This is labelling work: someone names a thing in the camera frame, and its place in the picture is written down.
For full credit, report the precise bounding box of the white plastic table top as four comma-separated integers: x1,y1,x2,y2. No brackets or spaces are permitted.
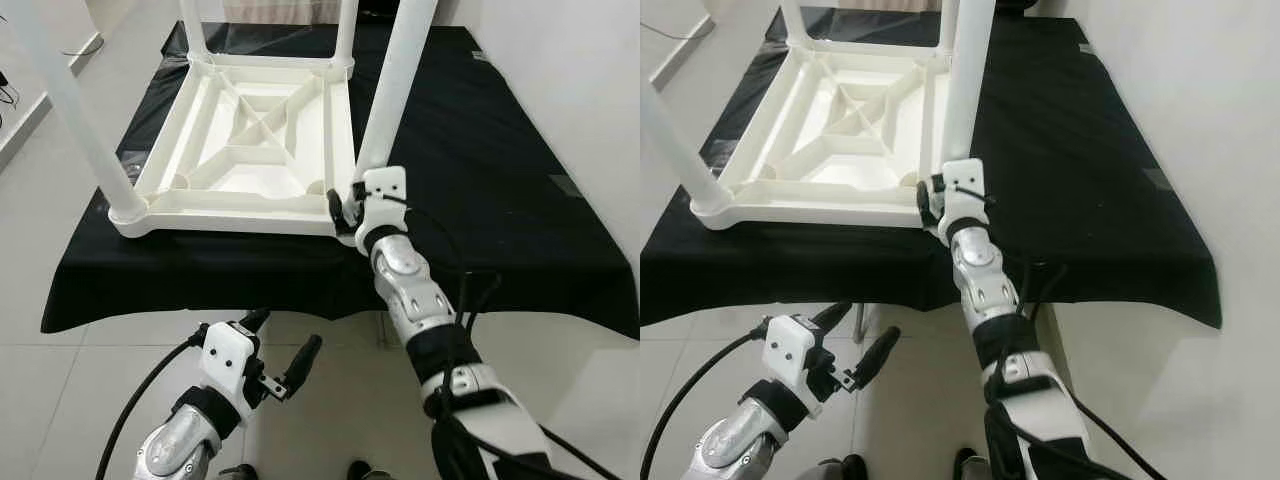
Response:
690,45,951,231
108,55,361,239

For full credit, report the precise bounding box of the white plastic table leg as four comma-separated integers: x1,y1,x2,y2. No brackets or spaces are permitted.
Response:
333,0,359,66
178,0,211,63
933,0,961,56
352,0,441,201
940,0,998,191
640,78,734,216
0,0,149,223
780,0,811,49

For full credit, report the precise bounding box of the black tablecloth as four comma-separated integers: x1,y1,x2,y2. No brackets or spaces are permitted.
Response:
40,18,641,341
640,8,1223,331

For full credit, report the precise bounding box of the clear crumpled plastic sheet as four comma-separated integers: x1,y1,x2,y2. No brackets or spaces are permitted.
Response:
112,148,151,181
700,140,736,176
185,22,341,56

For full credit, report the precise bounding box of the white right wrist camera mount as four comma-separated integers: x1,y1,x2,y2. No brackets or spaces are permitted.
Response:
355,168,411,251
940,158,993,246

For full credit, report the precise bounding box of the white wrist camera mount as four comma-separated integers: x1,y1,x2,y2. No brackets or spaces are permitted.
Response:
940,158,993,246
200,320,263,421
355,168,411,251
762,315,826,406

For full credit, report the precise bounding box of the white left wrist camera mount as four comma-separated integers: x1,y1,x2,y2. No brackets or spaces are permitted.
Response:
762,315,826,406
200,320,263,421

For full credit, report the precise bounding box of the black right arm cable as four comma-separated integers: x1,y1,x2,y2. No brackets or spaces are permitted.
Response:
400,195,621,480
985,255,1171,480

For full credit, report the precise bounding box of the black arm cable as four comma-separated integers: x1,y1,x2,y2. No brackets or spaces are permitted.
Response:
640,320,769,480
95,322,209,480
985,255,1171,480
400,195,621,480

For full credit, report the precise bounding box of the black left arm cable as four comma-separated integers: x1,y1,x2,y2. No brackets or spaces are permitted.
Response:
640,320,769,480
95,322,209,480

